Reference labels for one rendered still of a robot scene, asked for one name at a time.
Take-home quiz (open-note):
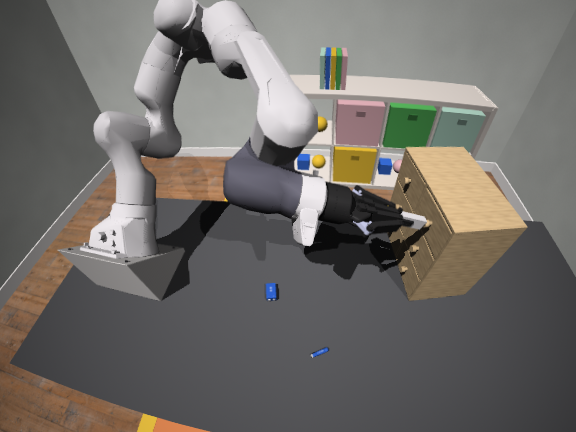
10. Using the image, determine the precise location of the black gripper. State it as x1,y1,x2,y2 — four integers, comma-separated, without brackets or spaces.
318,182,427,238

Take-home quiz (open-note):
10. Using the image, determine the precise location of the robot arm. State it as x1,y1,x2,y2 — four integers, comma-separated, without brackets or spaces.
80,0,327,259

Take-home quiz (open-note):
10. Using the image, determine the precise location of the light wooden chest of drawers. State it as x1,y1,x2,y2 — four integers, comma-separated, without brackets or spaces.
390,147,527,301

